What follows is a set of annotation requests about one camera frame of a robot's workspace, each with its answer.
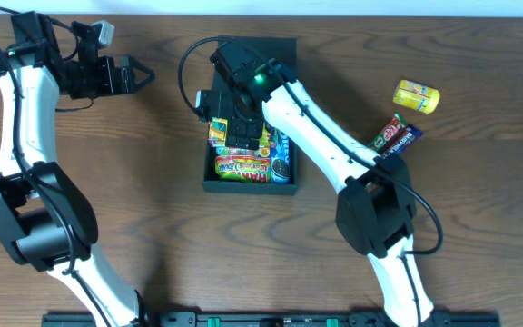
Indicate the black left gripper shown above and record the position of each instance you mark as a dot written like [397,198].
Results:
[124,75]

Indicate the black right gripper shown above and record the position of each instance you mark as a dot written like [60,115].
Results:
[242,140]

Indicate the yellow green Pretz box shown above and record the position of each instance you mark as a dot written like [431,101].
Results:
[238,134]

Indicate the blue Oreo pack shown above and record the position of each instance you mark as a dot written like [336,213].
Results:
[280,159]

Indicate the colourful gummy candy bag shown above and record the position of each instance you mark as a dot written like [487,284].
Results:
[243,168]

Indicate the red green KitKat bar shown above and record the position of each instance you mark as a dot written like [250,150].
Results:
[387,133]

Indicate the purple Dairy Milk bar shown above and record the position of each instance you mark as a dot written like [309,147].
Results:
[404,140]

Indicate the yellow Mentos bottle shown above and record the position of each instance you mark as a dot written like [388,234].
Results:
[416,96]

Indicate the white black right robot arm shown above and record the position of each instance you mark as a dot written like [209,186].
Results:
[262,109]

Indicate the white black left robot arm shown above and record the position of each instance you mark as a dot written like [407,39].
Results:
[45,220]

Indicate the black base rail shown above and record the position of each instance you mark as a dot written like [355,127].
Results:
[355,319]

